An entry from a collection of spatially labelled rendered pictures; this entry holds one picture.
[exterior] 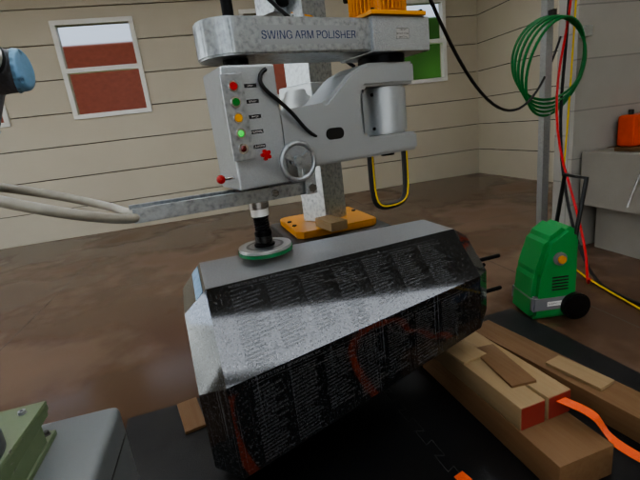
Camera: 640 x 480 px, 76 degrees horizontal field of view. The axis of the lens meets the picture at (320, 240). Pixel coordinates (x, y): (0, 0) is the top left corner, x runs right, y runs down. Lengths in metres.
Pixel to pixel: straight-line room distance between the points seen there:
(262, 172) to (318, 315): 0.55
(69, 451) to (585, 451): 1.57
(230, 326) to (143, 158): 6.43
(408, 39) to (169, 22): 6.23
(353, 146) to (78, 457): 1.35
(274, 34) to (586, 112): 3.16
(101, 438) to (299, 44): 1.32
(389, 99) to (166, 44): 6.20
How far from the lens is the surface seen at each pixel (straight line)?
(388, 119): 1.85
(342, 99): 1.70
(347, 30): 1.74
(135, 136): 7.69
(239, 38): 1.54
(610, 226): 4.28
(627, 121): 4.36
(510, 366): 2.00
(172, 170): 7.64
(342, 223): 2.21
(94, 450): 0.87
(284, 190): 1.61
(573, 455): 1.82
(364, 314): 1.50
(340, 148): 1.68
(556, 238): 2.83
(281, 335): 1.41
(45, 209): 1.28
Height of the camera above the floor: 1.33
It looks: 15 degrees down
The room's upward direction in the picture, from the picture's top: 7 degrees counter-clockwise
